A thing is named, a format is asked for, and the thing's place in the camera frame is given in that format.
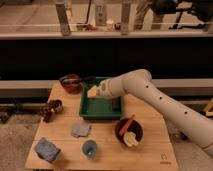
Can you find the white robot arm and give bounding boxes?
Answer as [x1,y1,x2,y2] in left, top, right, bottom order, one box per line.
[87,69,213,158]

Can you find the red bowl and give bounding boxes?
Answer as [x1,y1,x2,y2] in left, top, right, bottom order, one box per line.
[59,74,81,94]

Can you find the dark maroon bowl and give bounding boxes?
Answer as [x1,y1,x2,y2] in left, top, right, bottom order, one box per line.
[115,118,143,147]

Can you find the green plastic tray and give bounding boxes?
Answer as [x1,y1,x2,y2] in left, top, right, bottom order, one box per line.
[79,77,124,120]

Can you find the dark block in tray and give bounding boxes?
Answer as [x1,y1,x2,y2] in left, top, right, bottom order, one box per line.
[112,99,120,111]

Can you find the small metal cup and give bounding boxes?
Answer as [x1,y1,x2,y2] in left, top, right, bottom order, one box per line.
[52,99,63,113]

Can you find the grey blue cloth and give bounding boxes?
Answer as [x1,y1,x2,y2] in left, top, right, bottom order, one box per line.
[71,123,92,138]

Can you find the orange carrot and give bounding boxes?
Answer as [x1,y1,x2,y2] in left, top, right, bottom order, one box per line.
[119,115,135,136]

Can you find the brown toy figure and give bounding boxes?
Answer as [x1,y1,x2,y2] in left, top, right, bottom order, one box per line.
[39,103,53,123]

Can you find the yellow banana toy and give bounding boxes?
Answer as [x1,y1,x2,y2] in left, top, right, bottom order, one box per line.
[123,132,138,147]

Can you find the light blue cup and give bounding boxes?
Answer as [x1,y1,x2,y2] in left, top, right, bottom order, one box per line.
[82,140,97,158]

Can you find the wooden table board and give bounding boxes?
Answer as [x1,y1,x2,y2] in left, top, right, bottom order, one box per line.
[25,83,178,171]

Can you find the blue sponge block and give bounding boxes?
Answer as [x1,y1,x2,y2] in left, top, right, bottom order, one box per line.
[34,137,61,163]

